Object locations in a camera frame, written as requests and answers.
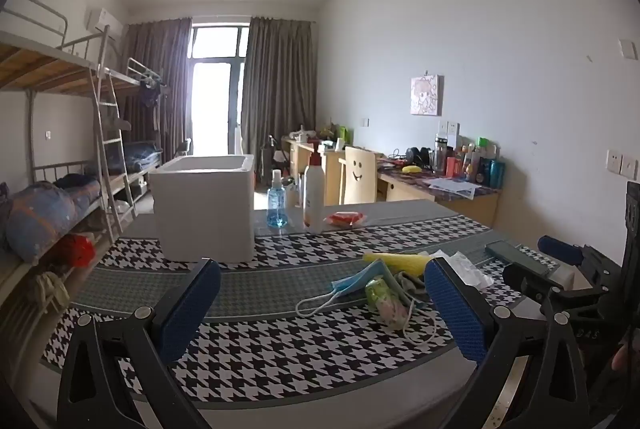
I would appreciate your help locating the person's right hand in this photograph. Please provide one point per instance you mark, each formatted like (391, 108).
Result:
(621, 357)

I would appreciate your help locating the white double wall socket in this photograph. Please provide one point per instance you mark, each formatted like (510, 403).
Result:
(622, 163)

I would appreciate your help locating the printed papers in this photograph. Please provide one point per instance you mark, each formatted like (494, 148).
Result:
(452, 187)

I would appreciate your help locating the grey cloth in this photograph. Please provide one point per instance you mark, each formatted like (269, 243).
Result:
(412, 286)

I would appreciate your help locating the wooden smiley chair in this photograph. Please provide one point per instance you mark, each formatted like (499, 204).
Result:
(360, 174)

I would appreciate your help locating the blue patterned quilt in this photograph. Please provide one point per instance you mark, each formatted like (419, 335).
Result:
(45, 219)

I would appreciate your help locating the row of toiletry bottles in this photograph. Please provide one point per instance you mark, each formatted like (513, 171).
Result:
(480, 166)

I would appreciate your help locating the yellow banana-shaped object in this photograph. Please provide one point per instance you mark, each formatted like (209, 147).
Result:
(410, 169)

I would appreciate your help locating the brown curtain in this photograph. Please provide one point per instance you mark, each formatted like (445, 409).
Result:
(280, 84)
(155, 59)

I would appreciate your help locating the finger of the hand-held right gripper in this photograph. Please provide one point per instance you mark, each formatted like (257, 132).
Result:
(557, 249)
(532, 283)

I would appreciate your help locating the blue spray bottle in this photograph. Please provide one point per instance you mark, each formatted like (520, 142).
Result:
(276, 209)

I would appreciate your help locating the houndstooth tablecloth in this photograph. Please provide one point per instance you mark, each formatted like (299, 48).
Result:
(280, 359)

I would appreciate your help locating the yellow foam net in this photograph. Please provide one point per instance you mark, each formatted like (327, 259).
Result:
(400, 263)

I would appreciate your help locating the pink wall picture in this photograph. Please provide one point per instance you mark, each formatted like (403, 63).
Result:
(426, 95)

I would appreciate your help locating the light wooden desk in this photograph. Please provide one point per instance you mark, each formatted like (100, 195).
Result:
(300, 159)

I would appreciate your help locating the white air conditioner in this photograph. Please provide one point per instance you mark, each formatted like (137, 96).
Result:
(105, 24)

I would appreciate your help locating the white wall plate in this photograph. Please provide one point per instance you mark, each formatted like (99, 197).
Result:
(628, 49)

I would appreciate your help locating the cream cloth bundle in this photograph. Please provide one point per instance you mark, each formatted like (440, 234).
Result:
(50, 291)

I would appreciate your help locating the green pink printed pouch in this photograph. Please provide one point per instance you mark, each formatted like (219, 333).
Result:
(387, 301)

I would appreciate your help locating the blue face mask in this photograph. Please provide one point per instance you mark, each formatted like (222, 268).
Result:
(350, 284)

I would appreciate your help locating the metal bed ladder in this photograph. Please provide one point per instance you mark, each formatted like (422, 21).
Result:
(112, 144)

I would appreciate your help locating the clear tumbler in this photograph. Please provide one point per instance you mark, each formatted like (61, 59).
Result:
(440, 154)

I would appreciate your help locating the white lotion bottle red cap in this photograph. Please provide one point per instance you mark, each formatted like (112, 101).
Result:
(314, 199)

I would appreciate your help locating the wooden desk with patterned cover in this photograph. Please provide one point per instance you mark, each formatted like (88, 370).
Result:
(450, 204)

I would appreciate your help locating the red snack packet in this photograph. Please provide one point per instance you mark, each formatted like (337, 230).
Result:
(345, 219)

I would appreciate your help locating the glass balcony door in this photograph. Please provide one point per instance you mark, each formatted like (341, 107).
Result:
(215, 99)

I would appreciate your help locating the hanging dark clothes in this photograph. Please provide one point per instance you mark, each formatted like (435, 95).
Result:
(150, 95)

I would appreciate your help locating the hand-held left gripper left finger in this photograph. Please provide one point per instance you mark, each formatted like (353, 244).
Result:
(186, 304)

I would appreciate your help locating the black smartphone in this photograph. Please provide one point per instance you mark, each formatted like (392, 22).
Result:
(510, 254)

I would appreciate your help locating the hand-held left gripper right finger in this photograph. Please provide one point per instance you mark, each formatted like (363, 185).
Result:
(452, 309)

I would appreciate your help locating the white foam box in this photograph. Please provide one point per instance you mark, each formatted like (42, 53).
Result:
(205, 209)

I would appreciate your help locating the metal bunk bed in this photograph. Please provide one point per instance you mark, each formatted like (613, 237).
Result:
(145, 74)
(45, 69)

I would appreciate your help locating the dark blue bedding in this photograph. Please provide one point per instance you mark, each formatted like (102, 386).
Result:
(140, 156)

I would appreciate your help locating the red bag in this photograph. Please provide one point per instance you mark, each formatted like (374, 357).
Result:
(80, 251)

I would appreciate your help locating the black headphones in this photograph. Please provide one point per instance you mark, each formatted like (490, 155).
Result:
(417, 156)

